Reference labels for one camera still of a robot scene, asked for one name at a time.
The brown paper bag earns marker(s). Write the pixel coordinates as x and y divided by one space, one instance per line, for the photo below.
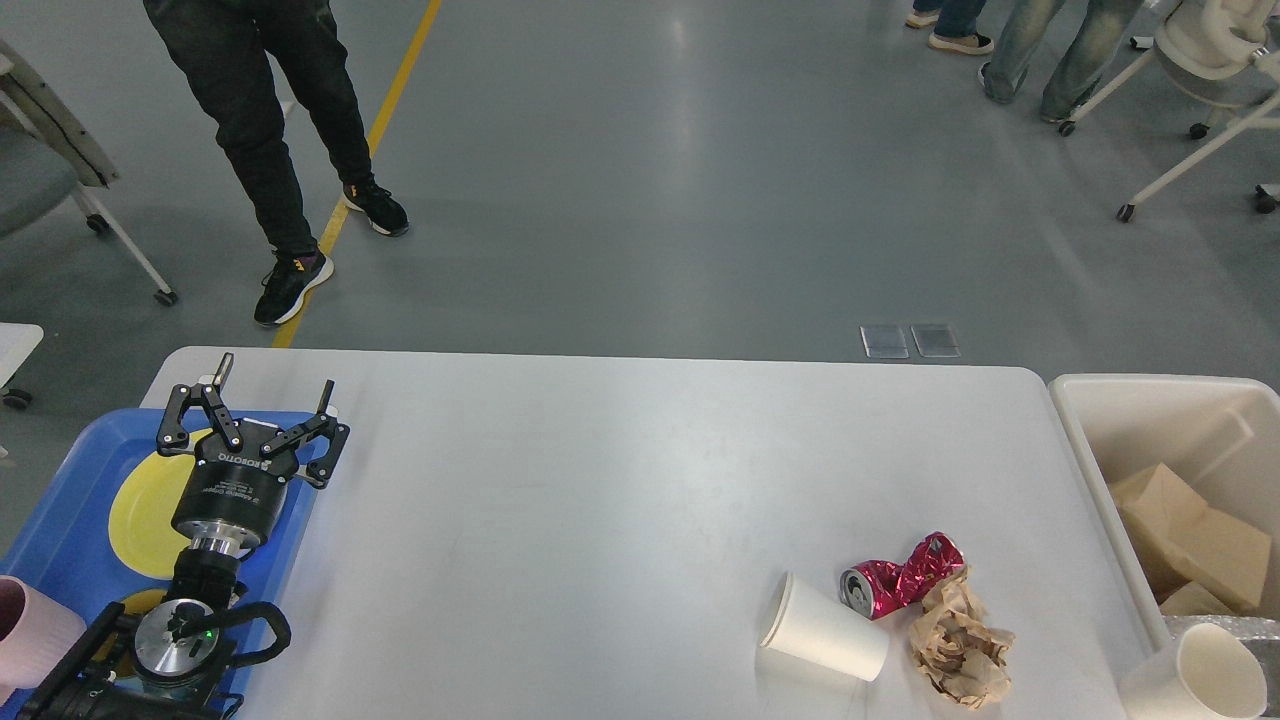
1197 560

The floor outlet plate right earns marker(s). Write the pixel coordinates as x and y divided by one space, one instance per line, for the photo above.
935 340

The floor outlet plate left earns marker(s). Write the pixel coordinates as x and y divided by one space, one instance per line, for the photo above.
881 341

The foil tray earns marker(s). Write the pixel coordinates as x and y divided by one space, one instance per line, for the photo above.
1259 635

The brown paper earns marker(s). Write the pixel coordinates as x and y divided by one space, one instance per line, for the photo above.
964 658

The blue plastic tray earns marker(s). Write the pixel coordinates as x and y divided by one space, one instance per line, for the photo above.
70 530

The pink ribbed mug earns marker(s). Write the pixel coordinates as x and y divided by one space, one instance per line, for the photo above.
36 633

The floor outlet plate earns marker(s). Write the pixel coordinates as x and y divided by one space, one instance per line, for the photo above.
935 340
881 341

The grey chair at left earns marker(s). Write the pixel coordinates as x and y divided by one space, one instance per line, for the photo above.
48 157

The white paper cup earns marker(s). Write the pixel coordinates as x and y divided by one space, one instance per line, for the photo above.
1206 674
808 625

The white side table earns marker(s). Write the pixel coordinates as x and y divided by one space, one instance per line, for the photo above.
18 341

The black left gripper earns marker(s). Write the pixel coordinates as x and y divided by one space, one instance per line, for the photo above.
231 484

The yellow plate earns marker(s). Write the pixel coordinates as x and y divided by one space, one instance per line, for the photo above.
140 520

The beige plastic bin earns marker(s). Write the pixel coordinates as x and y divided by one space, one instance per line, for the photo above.
1218 434

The crushed red can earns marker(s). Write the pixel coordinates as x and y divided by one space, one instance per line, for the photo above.
876 588

